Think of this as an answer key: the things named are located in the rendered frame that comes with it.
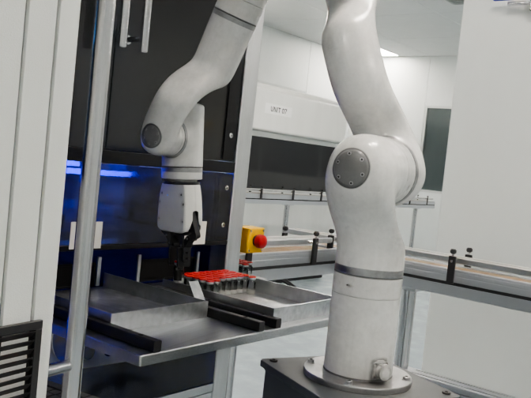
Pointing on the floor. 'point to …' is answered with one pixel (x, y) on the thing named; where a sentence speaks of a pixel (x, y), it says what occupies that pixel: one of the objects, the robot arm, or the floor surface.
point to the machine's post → (231, 258)
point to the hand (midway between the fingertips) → (179, 256)
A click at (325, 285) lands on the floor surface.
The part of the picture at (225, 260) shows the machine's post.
